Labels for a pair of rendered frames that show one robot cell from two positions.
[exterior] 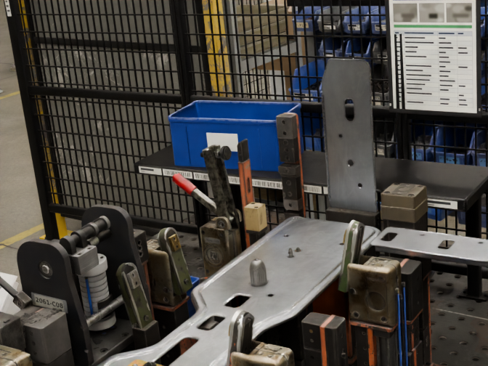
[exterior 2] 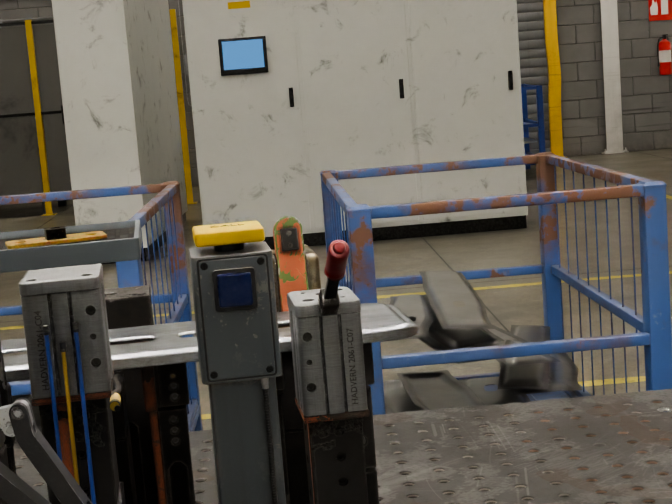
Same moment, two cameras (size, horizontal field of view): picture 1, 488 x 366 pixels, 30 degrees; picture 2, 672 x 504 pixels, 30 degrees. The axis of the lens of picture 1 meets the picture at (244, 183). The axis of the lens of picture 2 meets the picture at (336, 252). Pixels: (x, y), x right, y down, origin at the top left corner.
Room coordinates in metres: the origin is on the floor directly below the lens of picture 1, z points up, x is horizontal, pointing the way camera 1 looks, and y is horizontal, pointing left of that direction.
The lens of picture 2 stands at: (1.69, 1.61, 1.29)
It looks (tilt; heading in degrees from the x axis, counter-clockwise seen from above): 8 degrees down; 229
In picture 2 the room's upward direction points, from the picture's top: 4 degrees counter-clockwise
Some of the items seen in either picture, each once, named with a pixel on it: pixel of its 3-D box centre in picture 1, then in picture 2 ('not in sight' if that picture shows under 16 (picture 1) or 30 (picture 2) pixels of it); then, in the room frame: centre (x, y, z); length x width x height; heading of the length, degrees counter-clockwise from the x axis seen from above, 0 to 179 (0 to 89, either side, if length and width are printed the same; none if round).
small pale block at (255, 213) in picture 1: (261, 283); not in sight; (1.79, -0.02, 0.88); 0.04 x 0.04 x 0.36; 57
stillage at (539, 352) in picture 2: not in sight; (475, 332); (-1.02, -0.90, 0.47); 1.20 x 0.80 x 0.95; 52
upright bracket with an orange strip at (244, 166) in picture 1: (252, 249); not in sight; (1.83, 0.00, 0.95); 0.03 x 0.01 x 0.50; 147
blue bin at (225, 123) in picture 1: (236, 134); not in sight; (2.23, 0.01, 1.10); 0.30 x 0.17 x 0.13; 63
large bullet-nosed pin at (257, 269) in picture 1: (258, 274); not in sight; (1.55, -0.01, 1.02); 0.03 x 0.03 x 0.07
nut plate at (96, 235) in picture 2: not in sight; (55, 234); (1.17, 0.64, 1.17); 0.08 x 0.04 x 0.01; 157
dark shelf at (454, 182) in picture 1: (303, 171); not in sight; (2.13, -0.15, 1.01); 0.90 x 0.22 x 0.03; 57
